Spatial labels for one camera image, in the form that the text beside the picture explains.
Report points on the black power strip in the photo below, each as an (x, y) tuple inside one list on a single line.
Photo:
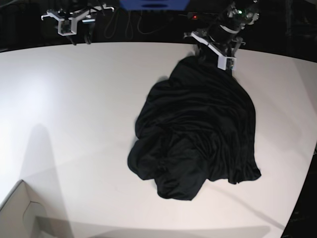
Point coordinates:
[(202, 16)]

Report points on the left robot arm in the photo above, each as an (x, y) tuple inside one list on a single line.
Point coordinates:
[(238, 13)]

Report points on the blue bin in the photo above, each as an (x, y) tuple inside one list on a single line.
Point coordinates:
[(178, 5)]

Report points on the black t-shirt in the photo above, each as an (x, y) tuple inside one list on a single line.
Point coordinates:
[(197, 125)]

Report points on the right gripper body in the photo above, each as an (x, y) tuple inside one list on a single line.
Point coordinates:
[(67, 23)]

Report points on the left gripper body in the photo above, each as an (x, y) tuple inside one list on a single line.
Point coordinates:
[(222, 40)]

